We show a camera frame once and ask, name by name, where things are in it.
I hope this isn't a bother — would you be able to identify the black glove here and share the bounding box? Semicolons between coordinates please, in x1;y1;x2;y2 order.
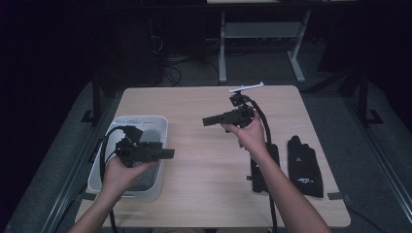
246;142;282;194
287;135;325;199

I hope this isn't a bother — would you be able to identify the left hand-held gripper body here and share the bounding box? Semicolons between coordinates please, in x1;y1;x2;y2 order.
115;119;163;169

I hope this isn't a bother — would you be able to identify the grey tape strip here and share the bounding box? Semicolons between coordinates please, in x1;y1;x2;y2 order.
326;191;347;201
79;191;97;202

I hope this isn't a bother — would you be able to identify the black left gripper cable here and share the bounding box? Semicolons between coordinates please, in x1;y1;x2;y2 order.
98;125;131;233

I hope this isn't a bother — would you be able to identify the person's right hand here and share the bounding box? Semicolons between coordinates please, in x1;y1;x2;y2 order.
222;113;272;163

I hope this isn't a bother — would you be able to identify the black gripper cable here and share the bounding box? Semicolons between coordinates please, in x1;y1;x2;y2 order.
244;94;279;233
98;125;131;233

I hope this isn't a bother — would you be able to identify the tangle of floor cables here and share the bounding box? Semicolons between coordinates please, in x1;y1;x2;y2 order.
161;52;222;87

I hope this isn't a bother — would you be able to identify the black metal stand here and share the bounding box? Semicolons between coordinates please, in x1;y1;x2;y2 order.
355;69;385;126
81;69;105;124

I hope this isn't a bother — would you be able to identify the grey metal desk frame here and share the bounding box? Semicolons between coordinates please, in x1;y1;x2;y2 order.
218;9;312;84

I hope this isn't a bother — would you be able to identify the white plastic bin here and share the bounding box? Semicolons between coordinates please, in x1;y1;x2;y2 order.
87;115;169;202

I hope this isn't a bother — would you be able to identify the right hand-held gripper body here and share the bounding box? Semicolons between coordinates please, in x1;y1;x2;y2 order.
223;82;265;128

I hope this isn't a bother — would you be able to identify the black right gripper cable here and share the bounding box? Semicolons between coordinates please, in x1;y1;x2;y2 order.
244;94;279;233

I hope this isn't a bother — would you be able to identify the person's left hand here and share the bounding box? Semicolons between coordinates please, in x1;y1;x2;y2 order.
101;157;157;197

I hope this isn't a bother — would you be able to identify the aluminium floor rail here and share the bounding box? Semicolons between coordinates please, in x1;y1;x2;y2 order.
342;96;412;224
40;96;115;233

